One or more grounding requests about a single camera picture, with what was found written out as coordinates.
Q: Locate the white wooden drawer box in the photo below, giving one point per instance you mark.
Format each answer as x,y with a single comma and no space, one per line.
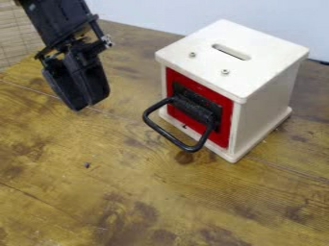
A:
244,70

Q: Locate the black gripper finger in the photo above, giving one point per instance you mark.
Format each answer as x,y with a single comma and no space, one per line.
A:
64,85
89,87

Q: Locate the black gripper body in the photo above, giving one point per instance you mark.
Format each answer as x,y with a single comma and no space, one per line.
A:
62,21

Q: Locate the red drawer front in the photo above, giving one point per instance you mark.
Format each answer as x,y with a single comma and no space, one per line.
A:
220,137

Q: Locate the black metal drawer handle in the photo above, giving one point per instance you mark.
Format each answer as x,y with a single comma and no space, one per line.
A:
196,108

